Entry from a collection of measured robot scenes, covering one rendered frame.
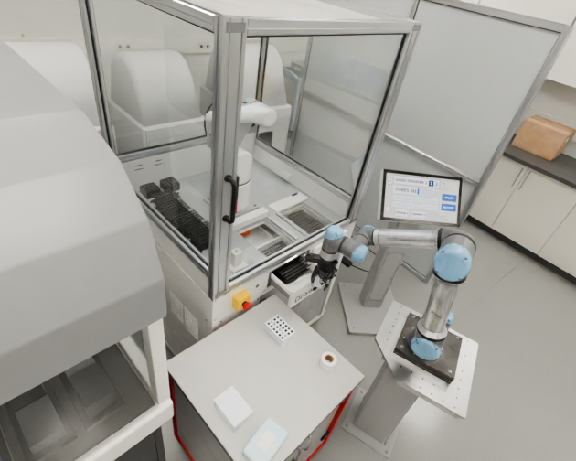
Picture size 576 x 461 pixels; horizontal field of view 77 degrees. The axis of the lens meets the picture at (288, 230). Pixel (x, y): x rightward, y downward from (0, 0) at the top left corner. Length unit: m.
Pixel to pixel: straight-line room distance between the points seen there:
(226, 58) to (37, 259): 0.65
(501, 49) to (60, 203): 2.61
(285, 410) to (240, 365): 0.26
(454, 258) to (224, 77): 0.92
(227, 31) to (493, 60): 2.13
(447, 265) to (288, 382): 0.78
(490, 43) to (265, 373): 2.40
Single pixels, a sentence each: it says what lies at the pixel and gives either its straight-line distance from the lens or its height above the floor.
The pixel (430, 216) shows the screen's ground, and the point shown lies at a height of 1.00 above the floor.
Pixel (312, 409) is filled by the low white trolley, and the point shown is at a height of 0.76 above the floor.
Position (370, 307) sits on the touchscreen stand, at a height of 0.04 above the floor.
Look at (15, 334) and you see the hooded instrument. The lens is 0.84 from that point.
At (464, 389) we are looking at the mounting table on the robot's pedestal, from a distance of 1.89.
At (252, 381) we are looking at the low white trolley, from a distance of 1.59.
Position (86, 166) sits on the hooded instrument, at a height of 1.73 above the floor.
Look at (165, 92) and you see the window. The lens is 1.37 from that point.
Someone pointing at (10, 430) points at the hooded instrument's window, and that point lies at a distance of 1.07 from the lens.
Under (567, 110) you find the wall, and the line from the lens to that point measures 4.80.
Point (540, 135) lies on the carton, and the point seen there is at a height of 1.09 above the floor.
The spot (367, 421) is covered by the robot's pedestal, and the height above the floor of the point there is 0.13.
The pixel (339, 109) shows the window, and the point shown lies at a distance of 1.54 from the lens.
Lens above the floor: 2.15
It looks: 38 degrees down
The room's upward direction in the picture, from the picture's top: 11 degrees clockwise
